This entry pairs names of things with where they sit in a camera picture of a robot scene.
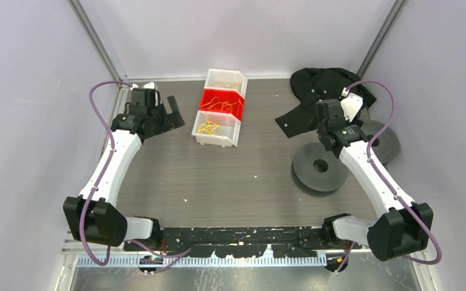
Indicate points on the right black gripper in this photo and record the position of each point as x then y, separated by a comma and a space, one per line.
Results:
319, 129

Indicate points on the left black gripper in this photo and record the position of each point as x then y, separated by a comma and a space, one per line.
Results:
172, 120

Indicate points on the black cable spool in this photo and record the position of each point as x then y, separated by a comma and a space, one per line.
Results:
316, 171
386, 146

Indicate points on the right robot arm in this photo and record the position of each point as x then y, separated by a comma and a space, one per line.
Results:
403, 226

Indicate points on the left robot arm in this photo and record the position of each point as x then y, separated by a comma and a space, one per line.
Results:
93, 212

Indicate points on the black cloth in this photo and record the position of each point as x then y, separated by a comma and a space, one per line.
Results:
310, 85

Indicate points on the white plastic bin near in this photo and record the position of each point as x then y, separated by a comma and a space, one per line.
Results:
216, 129

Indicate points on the white plastic bin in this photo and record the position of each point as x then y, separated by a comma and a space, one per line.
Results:
228, 80
216, 129

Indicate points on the white plastic bin far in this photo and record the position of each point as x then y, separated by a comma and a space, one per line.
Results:
228, 80

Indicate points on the red plastic bin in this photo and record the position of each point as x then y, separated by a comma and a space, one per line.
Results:
218, 101

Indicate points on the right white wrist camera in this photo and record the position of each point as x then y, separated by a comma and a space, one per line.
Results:
351, 104

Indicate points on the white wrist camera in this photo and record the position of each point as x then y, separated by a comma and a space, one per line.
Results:
149, 85
351, 104

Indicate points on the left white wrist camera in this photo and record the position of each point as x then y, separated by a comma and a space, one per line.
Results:
149, 85

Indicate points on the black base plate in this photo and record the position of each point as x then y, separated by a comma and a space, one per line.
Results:
242, 242

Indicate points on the slotted cable duct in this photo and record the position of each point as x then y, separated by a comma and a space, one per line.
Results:
214, 261

